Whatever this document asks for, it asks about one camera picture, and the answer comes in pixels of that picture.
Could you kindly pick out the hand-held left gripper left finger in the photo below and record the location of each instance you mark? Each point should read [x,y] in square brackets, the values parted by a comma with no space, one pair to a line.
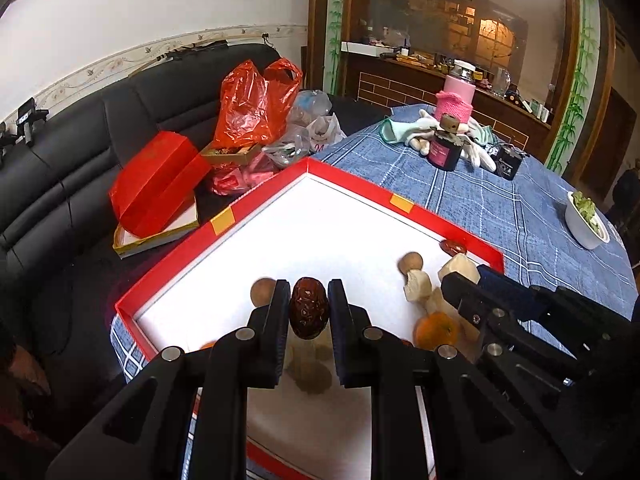
[280,330]

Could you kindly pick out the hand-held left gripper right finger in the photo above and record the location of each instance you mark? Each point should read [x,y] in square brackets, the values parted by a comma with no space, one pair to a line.
[337,330]

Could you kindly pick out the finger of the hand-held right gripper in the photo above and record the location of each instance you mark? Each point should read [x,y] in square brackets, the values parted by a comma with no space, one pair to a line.
[510,292]
[500,335]

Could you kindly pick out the red jujube date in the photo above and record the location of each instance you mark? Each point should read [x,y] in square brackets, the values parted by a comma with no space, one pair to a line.
[452,247]
[307,310]

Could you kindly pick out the orange mandarin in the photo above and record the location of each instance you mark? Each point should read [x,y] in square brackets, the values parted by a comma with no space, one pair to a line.
[209,345]
[435,332]

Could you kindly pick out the red box with white inside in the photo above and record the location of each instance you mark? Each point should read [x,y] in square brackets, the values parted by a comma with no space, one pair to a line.
[325,230]

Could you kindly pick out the white bowl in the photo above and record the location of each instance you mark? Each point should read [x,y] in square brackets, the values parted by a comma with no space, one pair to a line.
[582,232]

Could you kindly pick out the green leafy vegetables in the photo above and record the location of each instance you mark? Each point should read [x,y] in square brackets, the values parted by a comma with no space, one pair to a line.
[585,207]

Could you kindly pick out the black jar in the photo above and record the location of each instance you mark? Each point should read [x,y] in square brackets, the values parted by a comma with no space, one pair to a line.
[507,165]

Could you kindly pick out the white gloves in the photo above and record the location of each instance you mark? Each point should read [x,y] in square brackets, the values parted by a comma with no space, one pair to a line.
[475,152]

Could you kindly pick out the dark jar with pink label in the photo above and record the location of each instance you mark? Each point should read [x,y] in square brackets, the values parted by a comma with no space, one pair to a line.
[442,152]

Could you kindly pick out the white and gold box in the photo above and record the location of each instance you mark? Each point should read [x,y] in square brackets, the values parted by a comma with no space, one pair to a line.
[150,242]

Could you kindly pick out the red plastic packaging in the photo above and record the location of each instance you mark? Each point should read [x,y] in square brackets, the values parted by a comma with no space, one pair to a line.
[235,177]

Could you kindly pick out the gold cardboard box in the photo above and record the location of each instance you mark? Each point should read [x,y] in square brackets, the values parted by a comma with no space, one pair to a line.
[230,157]

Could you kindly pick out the red folded gift box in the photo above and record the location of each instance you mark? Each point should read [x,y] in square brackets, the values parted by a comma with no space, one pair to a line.
[155,185]

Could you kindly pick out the mint green cloth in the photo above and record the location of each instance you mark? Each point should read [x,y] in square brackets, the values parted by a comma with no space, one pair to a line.
[400,130]

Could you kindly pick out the white plastic bag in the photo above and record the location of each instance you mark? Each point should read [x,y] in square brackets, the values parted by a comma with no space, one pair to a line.
[320,132]

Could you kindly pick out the pink bottle with knit sleeve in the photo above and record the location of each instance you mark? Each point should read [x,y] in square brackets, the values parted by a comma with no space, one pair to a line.
[452,102]

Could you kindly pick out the glass pitcher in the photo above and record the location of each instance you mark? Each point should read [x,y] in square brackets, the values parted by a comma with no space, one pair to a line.
[501,82]

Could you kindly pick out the clear plastic bag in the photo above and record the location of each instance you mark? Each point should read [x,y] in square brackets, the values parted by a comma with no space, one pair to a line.
[310,107]

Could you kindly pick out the red plastic bag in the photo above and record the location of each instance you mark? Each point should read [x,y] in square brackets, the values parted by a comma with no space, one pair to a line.
[245,105]

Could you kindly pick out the wooden counter cabinet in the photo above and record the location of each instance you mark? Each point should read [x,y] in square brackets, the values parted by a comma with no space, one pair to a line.
[395,77]

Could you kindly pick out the black leather sofa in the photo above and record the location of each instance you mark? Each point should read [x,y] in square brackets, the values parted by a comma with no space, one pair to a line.
[75,160]

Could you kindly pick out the white flat box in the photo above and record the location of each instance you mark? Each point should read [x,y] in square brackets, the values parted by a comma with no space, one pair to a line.
[370,49]

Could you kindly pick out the black device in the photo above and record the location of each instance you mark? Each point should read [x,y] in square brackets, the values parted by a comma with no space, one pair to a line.
[27,120]

